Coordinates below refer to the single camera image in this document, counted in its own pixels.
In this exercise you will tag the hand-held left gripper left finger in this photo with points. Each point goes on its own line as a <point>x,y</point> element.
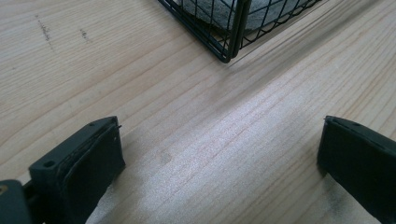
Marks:
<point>84,168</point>

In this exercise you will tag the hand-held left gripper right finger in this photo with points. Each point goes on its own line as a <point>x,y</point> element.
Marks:
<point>361,161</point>

